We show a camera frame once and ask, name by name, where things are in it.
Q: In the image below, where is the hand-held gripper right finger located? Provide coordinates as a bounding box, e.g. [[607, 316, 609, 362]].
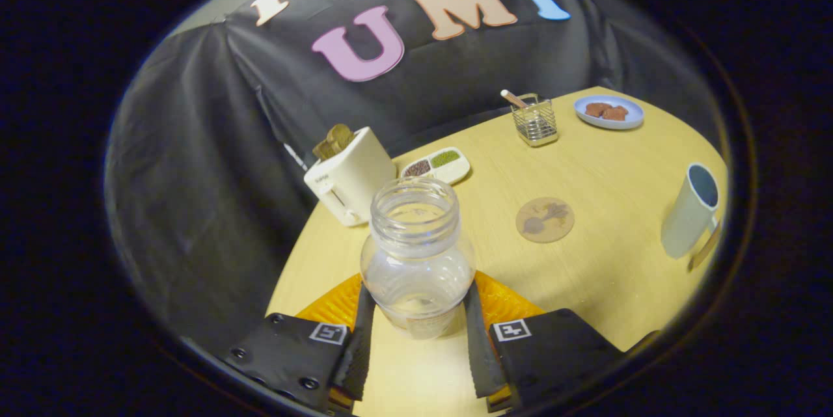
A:
[[463, 271, 627, 414]]

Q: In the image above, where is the clear juice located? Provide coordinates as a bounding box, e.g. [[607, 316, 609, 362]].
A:
[[374, 287, 466, 340]]

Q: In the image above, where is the clear plastic bottle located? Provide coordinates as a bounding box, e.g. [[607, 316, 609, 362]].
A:
[[360, 176, 477, 341]]

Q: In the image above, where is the white toaster cable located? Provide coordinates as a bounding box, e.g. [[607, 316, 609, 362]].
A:
[[284, 142, 308, 172]]

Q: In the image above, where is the white cup with blue inside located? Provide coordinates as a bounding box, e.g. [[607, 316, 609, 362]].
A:
[[661, 163, 723, 271]]

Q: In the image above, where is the round cork coaster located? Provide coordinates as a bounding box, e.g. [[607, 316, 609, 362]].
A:
[[515, 196, 575, 244]]

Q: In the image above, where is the light blue plate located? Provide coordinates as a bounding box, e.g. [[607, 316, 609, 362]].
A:
[[573, 95, 645, 130]]

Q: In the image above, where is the black backdrop cloth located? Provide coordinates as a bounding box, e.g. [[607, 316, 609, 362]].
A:
[[104, 0, 723, 353]]

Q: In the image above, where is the white divided seed dish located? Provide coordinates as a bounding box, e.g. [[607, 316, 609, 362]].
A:
[[400, 146, 471, 185]]

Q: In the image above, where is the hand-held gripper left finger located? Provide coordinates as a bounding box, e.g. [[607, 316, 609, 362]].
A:
[[218, 273, 377, 414]]

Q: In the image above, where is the brown bread slice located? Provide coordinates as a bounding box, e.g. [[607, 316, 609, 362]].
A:
[[312, 123, 355, 161]]

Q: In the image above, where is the wire mesh basket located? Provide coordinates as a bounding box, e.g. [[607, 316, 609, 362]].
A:
[[511, 93, 559, 147]]

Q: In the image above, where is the white toaster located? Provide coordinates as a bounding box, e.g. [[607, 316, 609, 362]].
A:
[[303, 126, 398, 228]]

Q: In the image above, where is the wooden table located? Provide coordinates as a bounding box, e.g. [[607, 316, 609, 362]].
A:
[[266, 85, 730, 417]]

